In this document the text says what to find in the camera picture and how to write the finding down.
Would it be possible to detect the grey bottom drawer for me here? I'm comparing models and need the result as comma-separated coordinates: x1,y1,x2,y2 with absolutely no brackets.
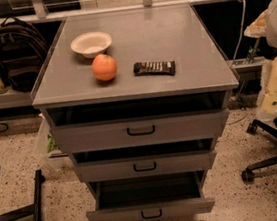
87,171,214,221

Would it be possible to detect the grey drawer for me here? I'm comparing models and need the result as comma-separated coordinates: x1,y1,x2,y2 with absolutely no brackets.
73,139,216,183
87,171,214,221
46,87,233,158

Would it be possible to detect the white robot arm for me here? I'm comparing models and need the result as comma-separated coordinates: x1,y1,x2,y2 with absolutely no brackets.
244,0,277,121

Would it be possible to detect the grey drawer cabinet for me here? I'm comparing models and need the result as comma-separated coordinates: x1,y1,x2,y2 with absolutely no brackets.
21,0,243,136

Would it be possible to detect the grey top drawer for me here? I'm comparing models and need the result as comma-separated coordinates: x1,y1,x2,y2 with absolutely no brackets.
46,87,233,158

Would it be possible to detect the grey middle drawer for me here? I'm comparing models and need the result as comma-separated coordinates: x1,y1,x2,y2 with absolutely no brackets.
73,139,216,183

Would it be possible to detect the metal diagonal rod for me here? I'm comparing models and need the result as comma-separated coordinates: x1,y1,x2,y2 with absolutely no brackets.
244,38,261,64

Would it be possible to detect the dark snack bar wrapper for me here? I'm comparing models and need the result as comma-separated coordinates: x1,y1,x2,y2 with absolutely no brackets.
133,61,176,76

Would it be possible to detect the orange fruit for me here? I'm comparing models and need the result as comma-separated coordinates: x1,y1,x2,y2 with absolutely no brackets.
92,54,117,81

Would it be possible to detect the white bowl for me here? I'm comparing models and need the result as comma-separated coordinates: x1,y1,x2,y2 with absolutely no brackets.
70,32,112,59

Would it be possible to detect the dark backpack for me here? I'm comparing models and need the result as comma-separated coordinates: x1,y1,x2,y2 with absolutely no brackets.
0,16,50,92

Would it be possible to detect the clear plastic bin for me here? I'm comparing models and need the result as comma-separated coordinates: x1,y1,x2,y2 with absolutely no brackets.
33,119,73,170

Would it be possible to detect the black metal floor stand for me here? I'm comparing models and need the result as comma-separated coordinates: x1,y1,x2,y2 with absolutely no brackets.
0,169,45,221

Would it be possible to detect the white cable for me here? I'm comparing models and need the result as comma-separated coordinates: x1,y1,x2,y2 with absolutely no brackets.
224,0,254,65

